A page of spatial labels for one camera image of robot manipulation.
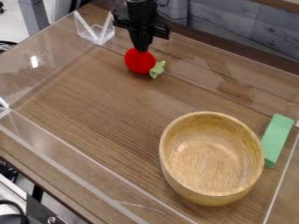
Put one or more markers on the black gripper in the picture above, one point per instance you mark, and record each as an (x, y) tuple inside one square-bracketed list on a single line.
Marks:
[(139, 17)]

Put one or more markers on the red plush strawberry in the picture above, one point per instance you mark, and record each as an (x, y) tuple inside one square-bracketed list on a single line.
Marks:
[(143, 63)]

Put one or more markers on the grey table leg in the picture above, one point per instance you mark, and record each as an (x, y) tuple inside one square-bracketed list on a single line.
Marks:
[(33, 15)]

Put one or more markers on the clear acrylic tray walls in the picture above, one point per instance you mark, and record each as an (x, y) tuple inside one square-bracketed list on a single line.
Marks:
[(81, 122)]

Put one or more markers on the wooden bowl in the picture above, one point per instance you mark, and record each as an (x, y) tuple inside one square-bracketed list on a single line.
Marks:
[(211, 158)]

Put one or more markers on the green rectangular block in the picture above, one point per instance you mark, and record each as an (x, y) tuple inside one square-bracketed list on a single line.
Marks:
[(273, 138)]

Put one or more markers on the black metal bracket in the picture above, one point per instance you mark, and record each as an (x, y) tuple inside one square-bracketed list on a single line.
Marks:
[(38, 214)]

